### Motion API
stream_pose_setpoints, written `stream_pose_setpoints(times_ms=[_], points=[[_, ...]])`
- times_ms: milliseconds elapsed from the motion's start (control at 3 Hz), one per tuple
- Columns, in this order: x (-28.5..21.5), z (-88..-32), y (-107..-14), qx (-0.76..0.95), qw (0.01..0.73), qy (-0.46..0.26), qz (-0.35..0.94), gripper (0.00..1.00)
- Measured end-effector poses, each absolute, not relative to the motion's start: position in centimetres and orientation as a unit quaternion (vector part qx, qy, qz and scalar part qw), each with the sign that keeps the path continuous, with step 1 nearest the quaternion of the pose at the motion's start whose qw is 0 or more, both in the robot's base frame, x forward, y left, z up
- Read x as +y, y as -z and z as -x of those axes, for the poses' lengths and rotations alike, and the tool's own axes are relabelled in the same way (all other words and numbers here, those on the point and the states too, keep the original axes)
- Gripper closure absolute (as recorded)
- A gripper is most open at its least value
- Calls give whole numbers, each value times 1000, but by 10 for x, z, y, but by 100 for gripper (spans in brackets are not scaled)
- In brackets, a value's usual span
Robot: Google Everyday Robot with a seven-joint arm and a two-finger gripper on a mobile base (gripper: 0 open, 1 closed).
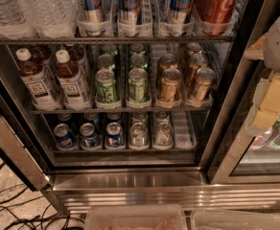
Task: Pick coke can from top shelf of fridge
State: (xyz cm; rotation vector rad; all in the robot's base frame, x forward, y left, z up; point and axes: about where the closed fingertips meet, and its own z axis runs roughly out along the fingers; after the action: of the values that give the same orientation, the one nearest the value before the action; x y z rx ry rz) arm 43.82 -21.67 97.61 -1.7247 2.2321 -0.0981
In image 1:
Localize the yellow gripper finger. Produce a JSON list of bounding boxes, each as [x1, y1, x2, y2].
[[246, 73, 280, 136], [244, 34, 267, 60]]

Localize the red coke can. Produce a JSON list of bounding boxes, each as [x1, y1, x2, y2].
[[196, 0, 237, 35]]

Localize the front right gold can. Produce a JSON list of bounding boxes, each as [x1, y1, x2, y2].
[[187, 68, 216, 107]]

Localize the gold can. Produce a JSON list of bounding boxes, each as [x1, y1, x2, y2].
[[157, 54, 178, 78], [187, 68, 216, 107], [184, 54, 208, 81], [157, 68, 182, 108]]

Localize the front left gold can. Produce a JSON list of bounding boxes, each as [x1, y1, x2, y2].
[[157, 68, 182, 108]]

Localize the right blue energy drink can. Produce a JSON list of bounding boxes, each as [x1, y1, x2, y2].
[[167, 0, 194, 36]]

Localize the blue energy drink can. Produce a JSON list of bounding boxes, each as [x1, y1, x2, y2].
[[167, 0, 194, 36], [119, 0, 142, 36], [83, 0, 105, 36]]

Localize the right silver soda can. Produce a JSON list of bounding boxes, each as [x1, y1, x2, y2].
[[153, 123, 173, 150]]

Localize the silver soda can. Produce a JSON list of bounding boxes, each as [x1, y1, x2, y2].
[[129, 123, 148, 150], [153, 123, 173, 150]]

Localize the green can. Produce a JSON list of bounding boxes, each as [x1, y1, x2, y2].
[[95, 69, 121, 109], [97, 54, 116, 71], [129, 55, 148, 70], [128, 68, 150, 108]]

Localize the front right green can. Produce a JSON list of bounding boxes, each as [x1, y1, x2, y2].
[[128, 68, 150, 108]]

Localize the middle blue energy drink can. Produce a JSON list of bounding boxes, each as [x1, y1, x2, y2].
[[119, 0, 142, 36]]

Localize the left silver soda can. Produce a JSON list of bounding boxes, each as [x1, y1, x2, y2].
[[129, 123, 148, 150]]

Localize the front left green can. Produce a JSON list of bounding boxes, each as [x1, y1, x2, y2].
[[95, 69, 121, 109]]

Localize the right blue pepsi can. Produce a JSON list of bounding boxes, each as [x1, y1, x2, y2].
[[105, 122, 125, 148]]

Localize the blue pepsi can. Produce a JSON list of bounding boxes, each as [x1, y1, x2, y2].
[[105, 122, 125, 148], [54, 124, 77, 150], [80, 123, 101, 150]]

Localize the left blue energy drink can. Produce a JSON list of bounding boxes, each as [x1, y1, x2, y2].
[[83, 0, 105, 36]]

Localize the middle blue pepsi can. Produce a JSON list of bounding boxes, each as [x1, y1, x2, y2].
[[80, 123, 101, 150]]

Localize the left blue pepsi can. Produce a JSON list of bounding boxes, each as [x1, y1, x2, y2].
[[54, 124, 77, 150]]

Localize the steel fridge door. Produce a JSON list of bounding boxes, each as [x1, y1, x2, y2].
[[0, 50, 48, 191]]

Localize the right clear plastic bin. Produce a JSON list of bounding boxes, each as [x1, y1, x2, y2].
[[191, 210, 280, 230]]

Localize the clear plastic bin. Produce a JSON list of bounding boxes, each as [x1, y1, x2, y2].
[[84, 204, 188, 230], [191, 210, 280, 230]]

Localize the right brown tea bottle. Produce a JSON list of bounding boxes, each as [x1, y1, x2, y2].
[[56, 50, 89, 109]]

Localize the brown tea bottle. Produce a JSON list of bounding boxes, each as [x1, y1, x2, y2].
[[56, 50, 89, 109], [16, 48, 59, 111]]

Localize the right clear water bottle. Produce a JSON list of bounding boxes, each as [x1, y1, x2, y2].
[[29, 0, 76, 38]]

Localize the clear water bottle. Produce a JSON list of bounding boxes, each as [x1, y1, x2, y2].
[[29, 0, 76, 38], [0, 0, 35, 39]]

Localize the left clear plastic bin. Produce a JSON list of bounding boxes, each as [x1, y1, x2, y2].
[[84, 204, 188, 230]]

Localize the left brown tea bottle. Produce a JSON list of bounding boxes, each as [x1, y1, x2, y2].
[[16, 48, 59, 111]]

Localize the left clear water bottle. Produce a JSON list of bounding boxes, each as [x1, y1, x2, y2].
[[0, 0, 35, 39]]

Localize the top wire fridge shelf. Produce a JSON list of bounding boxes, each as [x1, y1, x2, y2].
[[0, 35, 235, 45]]

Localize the wire fridge shelf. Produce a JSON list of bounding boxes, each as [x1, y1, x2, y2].
[[30, 106, 210, 114], [0, 35, 235, 45]]

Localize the middle wire fridge shelf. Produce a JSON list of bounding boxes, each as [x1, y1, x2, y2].
[[30, 106, 210, 114]]

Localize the black floor cables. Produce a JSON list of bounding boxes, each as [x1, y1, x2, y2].
[[0, 161, 85, 230]]

